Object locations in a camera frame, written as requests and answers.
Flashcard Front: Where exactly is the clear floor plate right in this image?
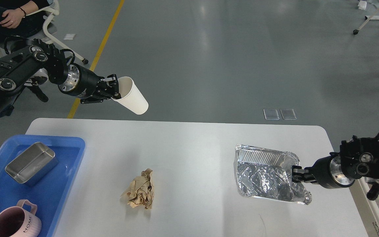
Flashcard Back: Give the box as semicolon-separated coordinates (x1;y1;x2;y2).
280;109;297;120

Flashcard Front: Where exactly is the pink ribbed mug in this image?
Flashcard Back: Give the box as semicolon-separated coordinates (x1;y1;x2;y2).
0;199;42;237

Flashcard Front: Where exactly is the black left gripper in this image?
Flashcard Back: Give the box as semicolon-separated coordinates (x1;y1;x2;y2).
58;64;122;103

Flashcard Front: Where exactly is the clear floor plate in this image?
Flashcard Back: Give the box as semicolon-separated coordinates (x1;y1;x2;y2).
280;109;297;120
263;109;280;120

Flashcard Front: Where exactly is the grey wheeled chair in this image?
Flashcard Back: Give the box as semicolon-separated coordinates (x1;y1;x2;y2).
0;0;89;65

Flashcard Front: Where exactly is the aluminium foil tray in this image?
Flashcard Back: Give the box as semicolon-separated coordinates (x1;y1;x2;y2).
235;144;312;205

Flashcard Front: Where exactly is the white paper cup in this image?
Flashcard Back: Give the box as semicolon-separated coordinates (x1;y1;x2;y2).
112;76;149;115

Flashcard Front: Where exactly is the white plastic bin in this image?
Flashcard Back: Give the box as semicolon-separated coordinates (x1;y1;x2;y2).
349;178;379;237

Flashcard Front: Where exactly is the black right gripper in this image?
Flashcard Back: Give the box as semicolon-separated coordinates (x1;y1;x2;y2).
292;156;355;189

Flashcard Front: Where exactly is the crumpled brown paper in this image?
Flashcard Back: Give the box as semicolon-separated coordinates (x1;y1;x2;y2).
121;168;154;209

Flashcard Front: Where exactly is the seated person in jeans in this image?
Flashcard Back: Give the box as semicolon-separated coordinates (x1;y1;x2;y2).
0;0;53;42

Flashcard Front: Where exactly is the stainless steel rectangular tray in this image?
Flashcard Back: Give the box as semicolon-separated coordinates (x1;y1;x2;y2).
5;142;59;187

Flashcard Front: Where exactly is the clear floor plate left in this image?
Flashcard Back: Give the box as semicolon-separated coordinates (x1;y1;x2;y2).
263;109;280;120

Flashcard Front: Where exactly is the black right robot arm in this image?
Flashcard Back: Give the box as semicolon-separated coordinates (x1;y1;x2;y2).
291;132;379;201

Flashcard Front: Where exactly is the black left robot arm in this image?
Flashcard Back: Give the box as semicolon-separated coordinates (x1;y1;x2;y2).
0;36;125;118

